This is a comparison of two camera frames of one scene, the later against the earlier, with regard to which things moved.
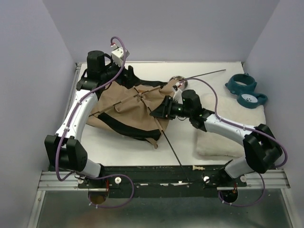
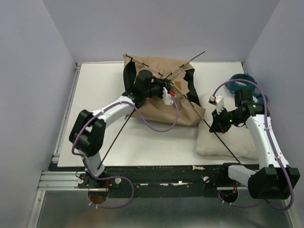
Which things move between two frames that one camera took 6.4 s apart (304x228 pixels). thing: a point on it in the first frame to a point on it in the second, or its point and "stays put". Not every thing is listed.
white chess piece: (195, 167) stays put
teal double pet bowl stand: (243, 86) stays put
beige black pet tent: (126, 105) to (185, 109)
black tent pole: (156, 119) to (192, 102)
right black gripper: (165, 109) to (217, 123)
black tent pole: (167, 86) to (125, 125)
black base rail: (164, 181) stays put
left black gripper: (123, 80) to (162, 83)
